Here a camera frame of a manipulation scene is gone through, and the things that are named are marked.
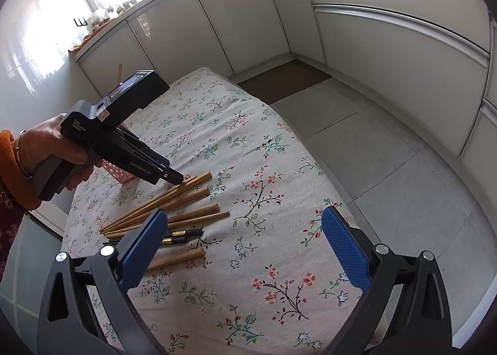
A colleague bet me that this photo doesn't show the floral white tablecloth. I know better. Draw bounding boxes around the floral white tablecloth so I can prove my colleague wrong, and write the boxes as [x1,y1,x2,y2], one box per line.
[61,66,375,355]

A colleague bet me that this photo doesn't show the brown floor mat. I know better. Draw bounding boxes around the brown floor mat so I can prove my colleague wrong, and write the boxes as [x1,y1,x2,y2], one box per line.
[238,60,331,104]

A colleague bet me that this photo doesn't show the black gold-banded chopstick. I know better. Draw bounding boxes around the black gold-banded chopstick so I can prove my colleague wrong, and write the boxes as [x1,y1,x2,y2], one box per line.
[160,235,200,247]
[165,228,204,238]

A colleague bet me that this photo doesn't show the white lower kitchen cabinets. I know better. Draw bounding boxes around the white lower kitchen cabinets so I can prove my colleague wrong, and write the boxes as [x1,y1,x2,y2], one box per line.
[76,0,496,202]

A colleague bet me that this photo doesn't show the red floral clothing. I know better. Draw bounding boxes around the red floral clothing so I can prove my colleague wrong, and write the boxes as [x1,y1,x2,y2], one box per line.
[0,183,25,279]

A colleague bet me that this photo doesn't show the person's left hand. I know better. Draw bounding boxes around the person's left hand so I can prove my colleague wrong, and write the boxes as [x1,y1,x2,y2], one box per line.
[13,113,88,178]

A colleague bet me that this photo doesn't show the orange left sleeve forearm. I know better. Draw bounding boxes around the orange left sleeve forearm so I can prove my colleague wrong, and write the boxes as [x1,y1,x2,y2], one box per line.
[1,130,40,210]

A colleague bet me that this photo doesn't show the pink plastic utensil basket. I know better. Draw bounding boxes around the pink plastic utensil basket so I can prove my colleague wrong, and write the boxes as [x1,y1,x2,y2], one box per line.
[103,162,136,184]

